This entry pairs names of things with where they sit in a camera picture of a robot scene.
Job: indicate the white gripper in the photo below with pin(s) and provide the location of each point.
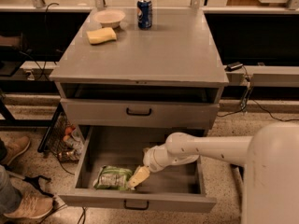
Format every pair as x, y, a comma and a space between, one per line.
151, 160

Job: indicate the green jalapeno chip bag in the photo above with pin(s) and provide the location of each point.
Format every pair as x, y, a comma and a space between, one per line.
111, 177

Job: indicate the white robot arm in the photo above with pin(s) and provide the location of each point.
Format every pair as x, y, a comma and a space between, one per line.
270, 159

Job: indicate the open grey bottom drawer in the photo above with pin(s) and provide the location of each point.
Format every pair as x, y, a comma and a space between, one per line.
175, 189

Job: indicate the closed grey middle drawer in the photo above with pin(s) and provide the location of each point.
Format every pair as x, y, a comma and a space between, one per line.
140, 114

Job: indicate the grey drawer cabinet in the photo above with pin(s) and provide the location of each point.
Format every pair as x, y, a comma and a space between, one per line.
175, 61

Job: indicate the black grabber tool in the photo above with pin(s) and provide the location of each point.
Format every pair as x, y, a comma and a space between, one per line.
34, 181

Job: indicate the tan shoe near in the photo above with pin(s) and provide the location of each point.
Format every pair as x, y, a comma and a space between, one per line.
32, 207

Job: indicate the tan shoe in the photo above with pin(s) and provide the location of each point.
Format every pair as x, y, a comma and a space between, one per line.
8, 153
32, 207

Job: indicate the tan shoe far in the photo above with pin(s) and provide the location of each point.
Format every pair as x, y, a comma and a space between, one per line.
8, 153

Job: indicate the jeans leg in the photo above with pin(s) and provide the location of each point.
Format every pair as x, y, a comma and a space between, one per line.
10, 197

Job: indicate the black power adapter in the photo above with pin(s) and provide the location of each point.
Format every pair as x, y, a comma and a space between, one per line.
233, 66

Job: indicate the yellow sponge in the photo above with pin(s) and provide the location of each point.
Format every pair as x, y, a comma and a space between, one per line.
101, 35

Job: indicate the white paper bowl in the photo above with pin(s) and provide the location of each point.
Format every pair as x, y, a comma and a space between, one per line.
109, 18

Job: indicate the blue pepsi can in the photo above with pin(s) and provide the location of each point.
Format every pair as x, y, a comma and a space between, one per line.
144, 14

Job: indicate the wire basket with items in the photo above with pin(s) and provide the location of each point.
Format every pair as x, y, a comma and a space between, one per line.
64, 142

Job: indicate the black table frame left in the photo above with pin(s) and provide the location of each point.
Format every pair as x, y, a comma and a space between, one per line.
29, 111

